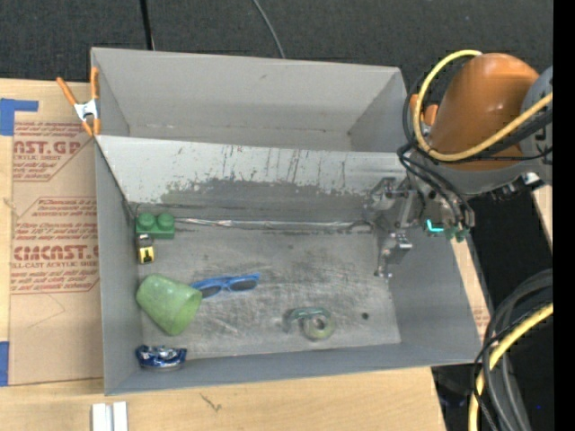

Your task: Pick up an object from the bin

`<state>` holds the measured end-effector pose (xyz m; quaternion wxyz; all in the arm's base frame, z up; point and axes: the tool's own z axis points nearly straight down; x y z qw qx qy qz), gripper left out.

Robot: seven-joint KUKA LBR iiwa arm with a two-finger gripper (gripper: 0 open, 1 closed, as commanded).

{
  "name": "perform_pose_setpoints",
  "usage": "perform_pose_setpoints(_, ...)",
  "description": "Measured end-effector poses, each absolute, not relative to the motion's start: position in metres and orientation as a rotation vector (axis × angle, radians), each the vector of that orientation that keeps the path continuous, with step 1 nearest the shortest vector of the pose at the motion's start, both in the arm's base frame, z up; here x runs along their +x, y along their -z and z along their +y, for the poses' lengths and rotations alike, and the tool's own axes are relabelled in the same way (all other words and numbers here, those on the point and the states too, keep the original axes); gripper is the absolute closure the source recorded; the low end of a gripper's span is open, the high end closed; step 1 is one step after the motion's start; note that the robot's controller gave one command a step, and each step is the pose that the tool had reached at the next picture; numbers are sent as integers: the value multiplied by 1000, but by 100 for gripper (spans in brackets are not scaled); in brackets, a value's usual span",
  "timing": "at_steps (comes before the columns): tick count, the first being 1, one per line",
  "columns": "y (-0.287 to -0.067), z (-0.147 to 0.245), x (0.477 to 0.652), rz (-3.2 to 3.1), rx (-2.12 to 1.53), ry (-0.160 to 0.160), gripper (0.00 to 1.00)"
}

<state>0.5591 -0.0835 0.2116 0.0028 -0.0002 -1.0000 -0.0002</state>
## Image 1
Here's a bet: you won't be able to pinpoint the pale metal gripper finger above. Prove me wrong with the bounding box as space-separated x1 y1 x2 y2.
366 177 399 218
374 231 413 280

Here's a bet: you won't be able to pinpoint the grey metal bin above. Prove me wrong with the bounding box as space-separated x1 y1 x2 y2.
89 46 484 397

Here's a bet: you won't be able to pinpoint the blue sunglasses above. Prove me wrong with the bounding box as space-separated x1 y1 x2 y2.
189 272 262 300

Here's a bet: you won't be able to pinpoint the green toy brick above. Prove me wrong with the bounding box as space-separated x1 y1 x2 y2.
135 212 177 241

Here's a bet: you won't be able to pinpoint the green plastic cup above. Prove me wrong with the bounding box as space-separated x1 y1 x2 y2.
135 273 204 337

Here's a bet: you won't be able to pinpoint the yellow and black tape measure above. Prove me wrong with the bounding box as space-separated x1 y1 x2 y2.
136 233 155 265

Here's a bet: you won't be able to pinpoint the crushed blue can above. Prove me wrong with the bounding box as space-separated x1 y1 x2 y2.
135 344 188 372

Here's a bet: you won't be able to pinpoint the brown cardboard board red print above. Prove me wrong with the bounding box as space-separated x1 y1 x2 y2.
0 77 107 388

